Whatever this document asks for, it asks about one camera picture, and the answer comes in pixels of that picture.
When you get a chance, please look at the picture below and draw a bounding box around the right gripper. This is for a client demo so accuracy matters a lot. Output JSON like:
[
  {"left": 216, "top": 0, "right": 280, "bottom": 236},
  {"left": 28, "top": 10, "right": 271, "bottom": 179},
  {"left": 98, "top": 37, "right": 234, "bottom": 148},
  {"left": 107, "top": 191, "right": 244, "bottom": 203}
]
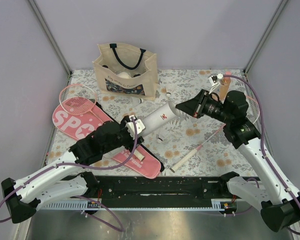
[{"left": 176, "top": 88, "right": 233, "bottom": 124}]

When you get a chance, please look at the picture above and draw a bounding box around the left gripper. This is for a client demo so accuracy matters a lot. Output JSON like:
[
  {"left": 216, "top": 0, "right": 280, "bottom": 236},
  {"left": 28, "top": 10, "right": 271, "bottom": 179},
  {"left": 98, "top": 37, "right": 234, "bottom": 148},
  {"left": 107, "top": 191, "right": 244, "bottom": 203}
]
[{"left": 102, "top": 116, "right": 144, "bottom": 154}]

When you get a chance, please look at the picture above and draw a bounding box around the white shuttlecock tube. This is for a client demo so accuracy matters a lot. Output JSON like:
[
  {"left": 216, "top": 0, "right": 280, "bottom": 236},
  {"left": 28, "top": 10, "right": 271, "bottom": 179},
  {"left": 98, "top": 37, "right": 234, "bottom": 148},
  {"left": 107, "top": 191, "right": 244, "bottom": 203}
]
[{"left": 138, "top": 100, "right": 182, "bottom": 137}]

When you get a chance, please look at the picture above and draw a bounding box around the shuttlecock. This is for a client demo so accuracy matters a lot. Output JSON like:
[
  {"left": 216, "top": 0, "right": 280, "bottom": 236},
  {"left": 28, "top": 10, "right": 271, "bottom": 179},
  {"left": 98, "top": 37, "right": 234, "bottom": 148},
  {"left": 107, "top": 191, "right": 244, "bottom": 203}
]
[
  {"left": 156, "top": 132, "right": 167, "bottom": 144},
  {"left": 130, "top": 97, "right": 145, "bottom": 107},
  {"left": 165, "top": 84, "right": 176, "bottom": 98}
]

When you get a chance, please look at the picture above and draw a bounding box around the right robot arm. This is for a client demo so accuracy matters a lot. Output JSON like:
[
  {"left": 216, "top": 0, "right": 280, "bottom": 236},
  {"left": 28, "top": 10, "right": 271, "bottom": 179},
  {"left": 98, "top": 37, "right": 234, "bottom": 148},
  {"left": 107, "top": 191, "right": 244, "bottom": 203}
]
[{"left": 176, "top": 89, "right": 300, "bottom": 232}]

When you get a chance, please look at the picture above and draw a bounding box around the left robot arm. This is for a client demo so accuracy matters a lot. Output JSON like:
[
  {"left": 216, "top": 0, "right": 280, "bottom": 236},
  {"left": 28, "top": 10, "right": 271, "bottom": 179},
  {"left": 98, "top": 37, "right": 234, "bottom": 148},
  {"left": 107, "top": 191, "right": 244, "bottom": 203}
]
[{"left": 0, "top": 115, "right": 146, "bottom": 224}]

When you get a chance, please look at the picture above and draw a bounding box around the right pink badminton racket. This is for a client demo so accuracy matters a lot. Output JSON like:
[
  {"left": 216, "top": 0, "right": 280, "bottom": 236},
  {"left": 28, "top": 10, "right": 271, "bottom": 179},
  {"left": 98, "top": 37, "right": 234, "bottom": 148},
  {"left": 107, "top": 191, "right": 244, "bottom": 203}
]
[{"left": 170, "top": 95, "right": 260, "bottom": 173}]

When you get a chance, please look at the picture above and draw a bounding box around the pink badminton racket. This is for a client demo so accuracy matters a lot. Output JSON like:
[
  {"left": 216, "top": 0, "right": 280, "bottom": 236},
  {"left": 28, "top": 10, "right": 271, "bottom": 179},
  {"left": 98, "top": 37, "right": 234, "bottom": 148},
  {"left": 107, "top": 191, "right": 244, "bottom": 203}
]
[
  {"left": 170, "top": 95, "right": 260, "bottom": 173},
  {"left": 52, "top": 84, "right": 137, "bottom": 154}
]

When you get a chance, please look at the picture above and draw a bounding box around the left pink badminton racket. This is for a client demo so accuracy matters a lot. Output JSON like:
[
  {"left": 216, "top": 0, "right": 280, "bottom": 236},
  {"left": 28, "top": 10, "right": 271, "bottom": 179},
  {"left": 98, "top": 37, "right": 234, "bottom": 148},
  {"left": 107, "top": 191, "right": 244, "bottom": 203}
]
[{"left": 52, "top": 84, "right": 137, "bottom": 154}]

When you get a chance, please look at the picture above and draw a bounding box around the floral tablecloth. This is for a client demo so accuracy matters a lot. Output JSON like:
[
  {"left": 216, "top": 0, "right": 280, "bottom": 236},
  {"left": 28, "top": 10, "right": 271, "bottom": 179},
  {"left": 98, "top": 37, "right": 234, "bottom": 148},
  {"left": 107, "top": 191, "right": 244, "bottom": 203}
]
[{"left": 71, "top": 69, "right": 256, "bottom": 177}]

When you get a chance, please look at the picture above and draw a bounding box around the peach lotion bottle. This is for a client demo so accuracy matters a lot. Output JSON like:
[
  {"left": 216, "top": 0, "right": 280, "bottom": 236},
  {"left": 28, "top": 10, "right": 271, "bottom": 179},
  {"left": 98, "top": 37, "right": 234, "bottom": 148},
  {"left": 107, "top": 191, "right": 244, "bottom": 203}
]
[{"left": 218, "top": 71, "right": 232, "bottom": 102}]

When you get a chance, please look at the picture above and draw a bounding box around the shuttlecock by tote bag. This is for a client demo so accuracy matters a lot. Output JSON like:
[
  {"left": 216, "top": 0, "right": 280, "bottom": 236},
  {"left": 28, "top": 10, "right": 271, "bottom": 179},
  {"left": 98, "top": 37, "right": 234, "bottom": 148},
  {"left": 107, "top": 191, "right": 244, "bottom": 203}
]
[{"left": 130, "top": 97, "right": 145, "bottom": 107}]

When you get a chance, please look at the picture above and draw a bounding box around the pink racket cover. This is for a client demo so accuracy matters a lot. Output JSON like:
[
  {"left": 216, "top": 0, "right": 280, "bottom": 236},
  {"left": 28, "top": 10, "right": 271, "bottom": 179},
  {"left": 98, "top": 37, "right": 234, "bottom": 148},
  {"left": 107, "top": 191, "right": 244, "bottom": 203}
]
[{"left": 52, "top": 103, "right": 165, "bottom": 179}]

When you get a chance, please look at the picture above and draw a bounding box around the white item inside bag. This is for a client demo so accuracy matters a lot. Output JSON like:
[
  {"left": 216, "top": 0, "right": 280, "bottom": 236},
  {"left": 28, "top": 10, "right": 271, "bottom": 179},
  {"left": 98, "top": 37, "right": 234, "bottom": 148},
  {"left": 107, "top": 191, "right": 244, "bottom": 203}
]
[{"left": 117, "top": 71, "right": 132, "bottom": 79}]

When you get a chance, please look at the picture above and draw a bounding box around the beige canvas tote bag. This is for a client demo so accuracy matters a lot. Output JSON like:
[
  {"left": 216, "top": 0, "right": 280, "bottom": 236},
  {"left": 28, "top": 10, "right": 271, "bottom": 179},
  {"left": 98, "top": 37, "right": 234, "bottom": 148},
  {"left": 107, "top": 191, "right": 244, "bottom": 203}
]
[{"left": 93, "top": 43, "right": 159, "bottom": 101}]

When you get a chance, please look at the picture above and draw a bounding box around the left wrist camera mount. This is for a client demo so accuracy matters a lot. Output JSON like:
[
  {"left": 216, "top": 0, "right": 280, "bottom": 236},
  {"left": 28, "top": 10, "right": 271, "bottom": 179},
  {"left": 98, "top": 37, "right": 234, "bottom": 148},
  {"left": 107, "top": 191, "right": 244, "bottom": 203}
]
[{"left": 125, "top": 115, "right": 146, "bottom": 136}]

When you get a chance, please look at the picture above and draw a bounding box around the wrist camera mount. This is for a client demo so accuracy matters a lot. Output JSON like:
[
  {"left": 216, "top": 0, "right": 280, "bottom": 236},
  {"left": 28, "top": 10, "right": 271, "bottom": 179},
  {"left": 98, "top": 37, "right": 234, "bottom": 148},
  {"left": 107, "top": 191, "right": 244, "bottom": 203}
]
[
  {"left": 125, "top": 115, "right": 146, "bottom": 136},
  {"left": 208, "top": 73, "right": 224, "bottom": 94}
]

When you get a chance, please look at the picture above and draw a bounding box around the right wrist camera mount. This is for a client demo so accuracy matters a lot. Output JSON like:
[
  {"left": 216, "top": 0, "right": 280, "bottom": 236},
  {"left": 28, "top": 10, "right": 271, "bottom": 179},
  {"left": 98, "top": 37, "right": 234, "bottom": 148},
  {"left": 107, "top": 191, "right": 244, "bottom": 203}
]
[{"left": 208, "top": 73, "right": 224, "bottom": 94}]

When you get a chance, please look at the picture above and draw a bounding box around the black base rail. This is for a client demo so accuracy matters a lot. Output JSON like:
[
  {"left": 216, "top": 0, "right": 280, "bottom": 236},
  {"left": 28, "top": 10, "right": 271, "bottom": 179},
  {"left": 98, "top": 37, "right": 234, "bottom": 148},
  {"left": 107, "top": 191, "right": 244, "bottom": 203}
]
[{"left": 88, "top": 176, "right": 233, "bottom": 209}]

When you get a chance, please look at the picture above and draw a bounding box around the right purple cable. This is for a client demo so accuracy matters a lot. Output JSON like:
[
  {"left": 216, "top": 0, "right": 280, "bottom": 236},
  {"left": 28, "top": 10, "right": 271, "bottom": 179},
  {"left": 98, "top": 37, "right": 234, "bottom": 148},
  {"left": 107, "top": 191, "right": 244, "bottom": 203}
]
[{"left": 224, "top": 74, "right": 300, "bottom": 236}]

